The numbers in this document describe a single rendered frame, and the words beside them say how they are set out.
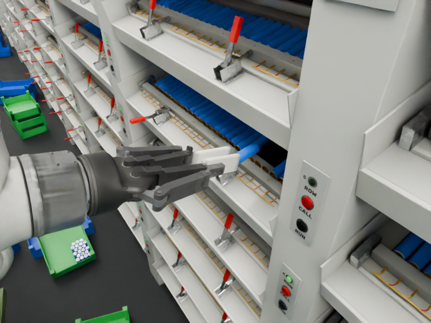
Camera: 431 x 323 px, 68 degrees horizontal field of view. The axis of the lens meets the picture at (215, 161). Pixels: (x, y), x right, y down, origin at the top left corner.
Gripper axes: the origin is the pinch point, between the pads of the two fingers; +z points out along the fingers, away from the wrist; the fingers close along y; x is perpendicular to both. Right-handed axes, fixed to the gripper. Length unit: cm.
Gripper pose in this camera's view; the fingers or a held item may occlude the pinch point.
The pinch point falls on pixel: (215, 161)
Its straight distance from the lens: 50.2
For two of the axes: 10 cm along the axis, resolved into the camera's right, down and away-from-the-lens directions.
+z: 7.9, -1.5, 6.0
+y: -5.8, -4.9, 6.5
